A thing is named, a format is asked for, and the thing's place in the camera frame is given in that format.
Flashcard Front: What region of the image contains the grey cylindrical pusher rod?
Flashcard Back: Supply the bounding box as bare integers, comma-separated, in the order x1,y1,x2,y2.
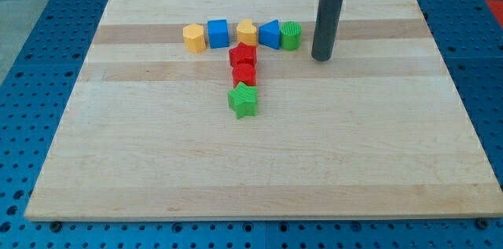
311,0,343,61

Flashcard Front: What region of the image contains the blue triangle block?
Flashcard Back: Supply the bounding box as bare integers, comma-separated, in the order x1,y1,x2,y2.
259,20,281,49

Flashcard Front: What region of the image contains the green cylinder block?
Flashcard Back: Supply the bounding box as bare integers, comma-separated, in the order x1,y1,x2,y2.
280,21,302,51

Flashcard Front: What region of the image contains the yellow heart block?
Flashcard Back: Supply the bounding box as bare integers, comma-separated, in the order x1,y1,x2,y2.
236,19,258,46

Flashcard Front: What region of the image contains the red star block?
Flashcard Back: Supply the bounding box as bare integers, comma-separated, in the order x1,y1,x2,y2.
229,42,257,68

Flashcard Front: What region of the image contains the red cylinder block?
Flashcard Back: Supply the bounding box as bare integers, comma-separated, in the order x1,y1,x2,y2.
232,64,256,88

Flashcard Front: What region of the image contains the blue cube block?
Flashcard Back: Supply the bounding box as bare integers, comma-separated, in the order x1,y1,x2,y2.
207,20,229,49

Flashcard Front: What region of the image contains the green star block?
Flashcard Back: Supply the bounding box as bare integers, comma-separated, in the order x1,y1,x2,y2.
227,82,259,119

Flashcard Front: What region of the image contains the wooden board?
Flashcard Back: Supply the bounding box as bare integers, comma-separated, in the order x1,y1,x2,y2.
25,0,502,222

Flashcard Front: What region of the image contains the yellow hexagon block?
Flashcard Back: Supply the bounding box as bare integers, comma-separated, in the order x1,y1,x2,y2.
182,24,206,53

